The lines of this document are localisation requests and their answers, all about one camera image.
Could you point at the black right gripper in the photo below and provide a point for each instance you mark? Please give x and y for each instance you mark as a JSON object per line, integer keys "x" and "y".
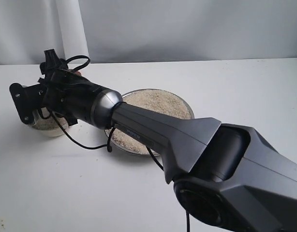
{"x": 69, "y": 95}

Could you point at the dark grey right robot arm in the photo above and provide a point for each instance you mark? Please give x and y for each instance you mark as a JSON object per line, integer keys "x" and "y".
{"x": 224, "y": 175}

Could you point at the small white ceramic bowl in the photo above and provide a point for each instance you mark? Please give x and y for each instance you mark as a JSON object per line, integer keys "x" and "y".
{"x": 46, "y": 125}

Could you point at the round metal rice tray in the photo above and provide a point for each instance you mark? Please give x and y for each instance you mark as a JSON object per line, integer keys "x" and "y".
{"x": 160, "y": 101}

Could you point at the white backdrop curtain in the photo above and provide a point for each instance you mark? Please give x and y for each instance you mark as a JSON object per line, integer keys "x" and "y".
{"x": 28, "y": 27}

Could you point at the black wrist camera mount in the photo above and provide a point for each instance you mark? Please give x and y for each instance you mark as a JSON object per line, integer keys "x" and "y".
{"x": 52, "y": 62}

